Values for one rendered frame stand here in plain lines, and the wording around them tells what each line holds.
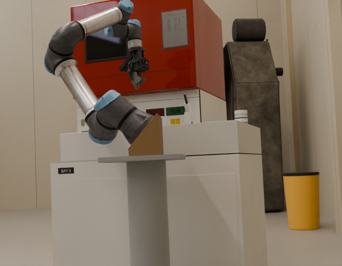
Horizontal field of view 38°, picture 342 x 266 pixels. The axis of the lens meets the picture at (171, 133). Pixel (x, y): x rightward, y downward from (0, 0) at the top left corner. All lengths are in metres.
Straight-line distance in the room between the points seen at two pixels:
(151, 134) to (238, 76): 5.77
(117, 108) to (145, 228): 0.49
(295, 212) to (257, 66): 2.88
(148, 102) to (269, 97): 4.82
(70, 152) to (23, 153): 8.46
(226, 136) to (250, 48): 5.90
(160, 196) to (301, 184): 3.84
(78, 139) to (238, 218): 0.87
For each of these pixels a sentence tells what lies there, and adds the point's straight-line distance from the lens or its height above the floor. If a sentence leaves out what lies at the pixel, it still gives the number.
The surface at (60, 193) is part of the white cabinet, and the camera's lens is 2.53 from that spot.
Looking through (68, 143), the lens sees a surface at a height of 0.91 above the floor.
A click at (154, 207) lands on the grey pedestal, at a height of 0.62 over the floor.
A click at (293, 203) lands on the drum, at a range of 5.74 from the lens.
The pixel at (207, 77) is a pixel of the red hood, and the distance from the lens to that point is 3.12.
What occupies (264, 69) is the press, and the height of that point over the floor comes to 2.20.
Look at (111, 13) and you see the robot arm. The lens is 2.41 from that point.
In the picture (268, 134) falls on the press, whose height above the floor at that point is 1.18.
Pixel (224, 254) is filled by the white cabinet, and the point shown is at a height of 0.38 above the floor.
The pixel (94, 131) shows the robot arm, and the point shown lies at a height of 0.93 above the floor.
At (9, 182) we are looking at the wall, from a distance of 11.06.
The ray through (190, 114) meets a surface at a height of 1.04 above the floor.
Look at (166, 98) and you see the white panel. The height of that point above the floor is 1.18.
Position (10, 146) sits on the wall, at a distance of 11.06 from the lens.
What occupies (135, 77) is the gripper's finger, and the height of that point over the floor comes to 1.24.
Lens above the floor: 0.78
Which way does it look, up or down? 4 degrees up
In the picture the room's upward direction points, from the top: 3 degrees counter-clockwise
